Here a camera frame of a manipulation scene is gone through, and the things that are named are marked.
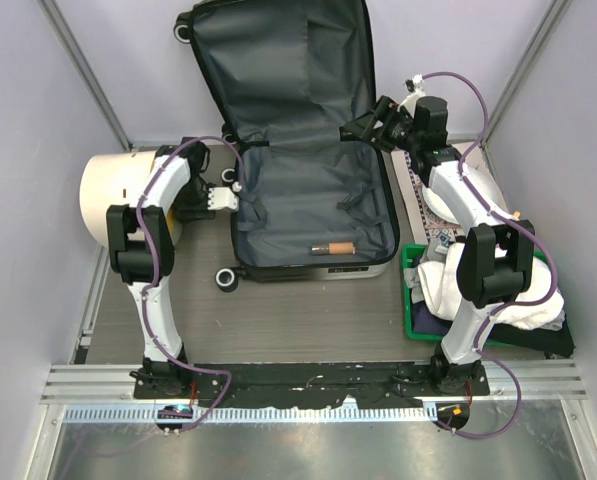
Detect brown cosmetic tube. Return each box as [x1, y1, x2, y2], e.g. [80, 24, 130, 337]
[309, 242, 356, 256]

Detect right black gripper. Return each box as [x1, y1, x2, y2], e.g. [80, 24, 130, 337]
[344, 96, 421, 155]

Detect patterned placemat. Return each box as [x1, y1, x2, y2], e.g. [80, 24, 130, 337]
[390, 150, 464, 245]

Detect white paper plate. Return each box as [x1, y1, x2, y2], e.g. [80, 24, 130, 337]
[420, 164, 504, 226]

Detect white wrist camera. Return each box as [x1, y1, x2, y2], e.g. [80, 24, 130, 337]
[399, 74, 426, 117]
[207, 182, 242, 212]

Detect purple garment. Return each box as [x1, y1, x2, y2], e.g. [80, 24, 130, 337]
[410, 302, 451, 338]

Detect green plastic tray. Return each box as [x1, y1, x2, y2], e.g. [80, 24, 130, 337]
[402, 239, 462, 341]

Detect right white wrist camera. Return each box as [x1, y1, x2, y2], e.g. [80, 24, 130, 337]
[399, 74, 426, 117]

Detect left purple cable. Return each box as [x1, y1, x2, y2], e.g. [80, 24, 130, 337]
[135, 135, 247, 434]

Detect white cylindrical bin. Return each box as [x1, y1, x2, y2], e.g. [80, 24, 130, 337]
[79, 151, 183, 249]

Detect orange swing lid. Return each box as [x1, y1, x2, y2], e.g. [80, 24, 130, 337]
[166, 209, 183, 246]

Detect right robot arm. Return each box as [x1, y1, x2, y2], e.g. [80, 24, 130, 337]
[341, 96, 533, 395]

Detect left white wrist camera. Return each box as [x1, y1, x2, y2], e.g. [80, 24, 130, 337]
[207, 182, 242, 212]

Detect grey garment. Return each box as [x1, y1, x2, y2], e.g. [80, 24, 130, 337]
[402, 239, 449, 290]

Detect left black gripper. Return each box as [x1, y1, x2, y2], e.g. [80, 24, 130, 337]
[174, 178, 217, 225]

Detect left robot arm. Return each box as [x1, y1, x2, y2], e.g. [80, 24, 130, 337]
[106, 138, 209, 399]

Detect black garment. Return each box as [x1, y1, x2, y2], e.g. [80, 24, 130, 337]
[488, 322, 575, 358]

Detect white towel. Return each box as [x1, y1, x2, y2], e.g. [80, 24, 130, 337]
[417, 241, 565, 332]

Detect black white astronaut suitcase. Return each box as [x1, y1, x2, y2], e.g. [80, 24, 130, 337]
[173, 1, 400, 292]

